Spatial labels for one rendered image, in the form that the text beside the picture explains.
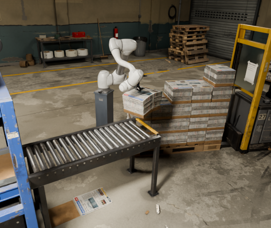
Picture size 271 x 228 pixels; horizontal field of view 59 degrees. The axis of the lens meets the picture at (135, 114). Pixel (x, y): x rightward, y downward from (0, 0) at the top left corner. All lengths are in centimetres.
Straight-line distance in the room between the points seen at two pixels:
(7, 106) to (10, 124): 12
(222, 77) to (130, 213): 214
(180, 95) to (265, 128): 146
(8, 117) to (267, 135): 360
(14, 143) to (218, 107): 279
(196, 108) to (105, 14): 721
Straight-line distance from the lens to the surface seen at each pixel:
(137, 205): 294
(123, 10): 1045
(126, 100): 271
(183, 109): 348
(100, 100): 327
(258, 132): 410
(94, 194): 307
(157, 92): 277
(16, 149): 178
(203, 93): 350
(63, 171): 224
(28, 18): 924
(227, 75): 358
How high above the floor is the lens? 212
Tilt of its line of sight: 25 degrees down
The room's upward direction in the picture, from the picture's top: 2 degrees clockwise
